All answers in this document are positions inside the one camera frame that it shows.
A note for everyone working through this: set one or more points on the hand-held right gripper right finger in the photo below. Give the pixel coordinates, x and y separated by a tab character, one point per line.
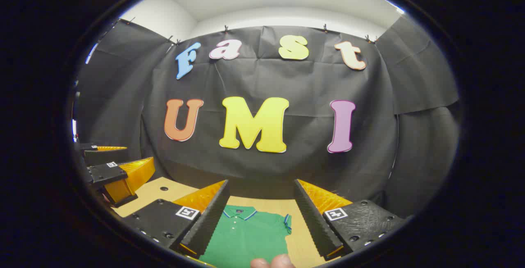
313	223

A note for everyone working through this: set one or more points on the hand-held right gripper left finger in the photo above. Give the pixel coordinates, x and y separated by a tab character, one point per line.
209	223

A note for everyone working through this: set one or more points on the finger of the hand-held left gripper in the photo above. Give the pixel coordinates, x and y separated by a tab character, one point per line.
104	156
106	173

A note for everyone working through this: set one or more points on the green T-shirt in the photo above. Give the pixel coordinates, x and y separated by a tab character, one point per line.
246	239

